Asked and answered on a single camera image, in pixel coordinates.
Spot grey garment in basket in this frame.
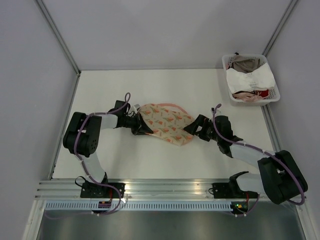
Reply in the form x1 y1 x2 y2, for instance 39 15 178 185
230 55 260 74

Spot white plastic laundry basket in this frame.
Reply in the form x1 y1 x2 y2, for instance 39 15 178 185
221 53 281 106

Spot left aluminium frame post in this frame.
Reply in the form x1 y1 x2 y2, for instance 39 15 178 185
34 0 81 77

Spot floral mesh laundry bag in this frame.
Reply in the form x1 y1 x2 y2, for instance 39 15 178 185
139 103 195 146

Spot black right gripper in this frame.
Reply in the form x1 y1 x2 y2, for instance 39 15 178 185
183 114 221 142

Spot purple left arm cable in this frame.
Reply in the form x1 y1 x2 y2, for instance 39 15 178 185
44 92 132 221

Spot aluminium frame post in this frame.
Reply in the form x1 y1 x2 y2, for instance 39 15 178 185
262 0 300 57
34 0 81 77

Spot white slotted cable duct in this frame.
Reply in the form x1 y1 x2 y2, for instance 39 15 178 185
45 200 232 212

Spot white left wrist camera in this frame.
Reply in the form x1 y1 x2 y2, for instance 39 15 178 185
132 104 141 113

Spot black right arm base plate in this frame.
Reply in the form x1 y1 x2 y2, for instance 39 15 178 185
211 182 247 199

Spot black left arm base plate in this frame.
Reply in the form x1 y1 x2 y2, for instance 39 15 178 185
80 182 125 199

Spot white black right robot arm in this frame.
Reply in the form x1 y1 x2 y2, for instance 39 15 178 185
184 115 308 205

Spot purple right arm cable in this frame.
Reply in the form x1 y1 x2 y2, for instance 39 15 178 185
211 103 307 218

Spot aluminium mounting rail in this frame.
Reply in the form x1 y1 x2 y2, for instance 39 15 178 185
35 178 229 201

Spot white bra in basket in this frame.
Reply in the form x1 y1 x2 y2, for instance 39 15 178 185
226 63 276 94

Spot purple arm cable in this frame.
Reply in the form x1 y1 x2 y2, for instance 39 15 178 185
211 103 307 218
44 92 132 221

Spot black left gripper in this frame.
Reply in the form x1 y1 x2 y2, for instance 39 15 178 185
122 112 153 136

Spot pink red garments in basket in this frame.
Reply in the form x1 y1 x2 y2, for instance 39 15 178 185
232 89 270 102

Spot right aluminium frame post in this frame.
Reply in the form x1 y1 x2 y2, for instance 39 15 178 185
262 0 300 57

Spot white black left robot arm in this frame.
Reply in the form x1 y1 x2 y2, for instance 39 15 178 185
62 100 154 198

